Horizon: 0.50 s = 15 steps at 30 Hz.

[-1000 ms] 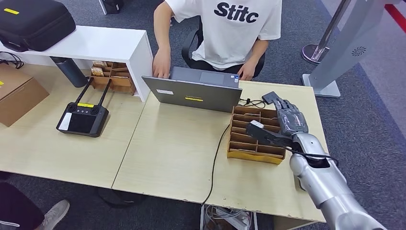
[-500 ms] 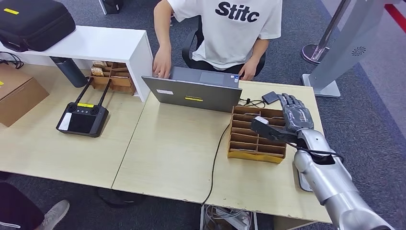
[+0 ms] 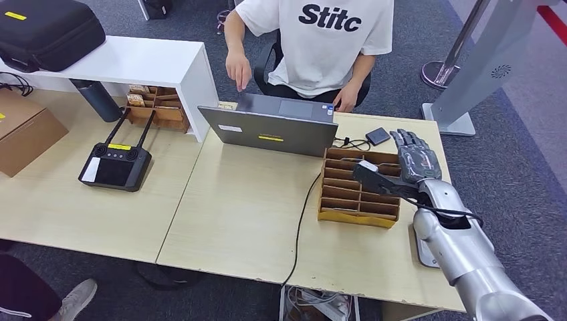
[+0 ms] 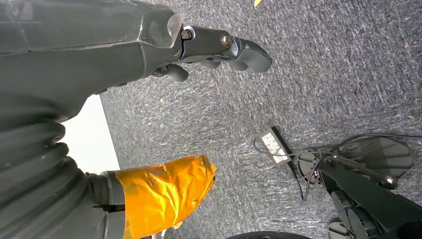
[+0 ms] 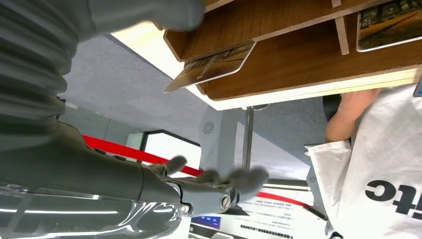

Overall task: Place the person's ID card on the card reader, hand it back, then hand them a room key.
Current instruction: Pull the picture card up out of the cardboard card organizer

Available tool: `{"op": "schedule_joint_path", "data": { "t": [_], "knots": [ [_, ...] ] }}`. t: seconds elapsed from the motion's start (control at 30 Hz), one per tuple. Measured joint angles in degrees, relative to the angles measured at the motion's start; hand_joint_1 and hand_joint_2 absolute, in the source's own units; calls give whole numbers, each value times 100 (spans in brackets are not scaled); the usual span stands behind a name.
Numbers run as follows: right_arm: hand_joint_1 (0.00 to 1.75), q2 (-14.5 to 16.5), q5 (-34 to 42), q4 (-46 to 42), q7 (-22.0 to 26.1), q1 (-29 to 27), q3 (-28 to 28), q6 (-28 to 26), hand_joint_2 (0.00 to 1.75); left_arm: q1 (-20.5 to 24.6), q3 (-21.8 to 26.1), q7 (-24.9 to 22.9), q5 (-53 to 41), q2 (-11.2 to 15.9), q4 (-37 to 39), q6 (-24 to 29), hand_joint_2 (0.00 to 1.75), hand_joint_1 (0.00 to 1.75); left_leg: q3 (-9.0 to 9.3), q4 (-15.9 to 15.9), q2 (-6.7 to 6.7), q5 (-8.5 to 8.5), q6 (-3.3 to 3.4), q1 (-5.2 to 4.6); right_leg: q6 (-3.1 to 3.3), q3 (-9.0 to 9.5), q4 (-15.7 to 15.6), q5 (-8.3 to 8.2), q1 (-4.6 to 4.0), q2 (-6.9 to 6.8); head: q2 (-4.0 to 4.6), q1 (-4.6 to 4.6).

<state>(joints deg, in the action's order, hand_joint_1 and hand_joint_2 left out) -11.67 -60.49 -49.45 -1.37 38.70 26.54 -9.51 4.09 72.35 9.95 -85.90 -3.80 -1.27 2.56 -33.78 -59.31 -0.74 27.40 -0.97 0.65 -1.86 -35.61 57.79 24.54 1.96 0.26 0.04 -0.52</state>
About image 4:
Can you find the white panel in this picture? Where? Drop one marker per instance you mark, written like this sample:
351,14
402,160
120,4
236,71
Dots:
89,138

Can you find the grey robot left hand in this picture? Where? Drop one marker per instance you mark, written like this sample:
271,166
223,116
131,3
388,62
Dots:
82,49

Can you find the black wheeled chair base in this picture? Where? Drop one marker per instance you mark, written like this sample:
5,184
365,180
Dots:
379,201

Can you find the yellow paper scrap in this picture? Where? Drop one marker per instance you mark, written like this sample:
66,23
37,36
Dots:
257,2

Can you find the black round object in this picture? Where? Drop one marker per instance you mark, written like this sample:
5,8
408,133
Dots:
267,236

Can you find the black power adapter white label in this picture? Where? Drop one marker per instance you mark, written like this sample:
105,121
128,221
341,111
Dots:
275,148

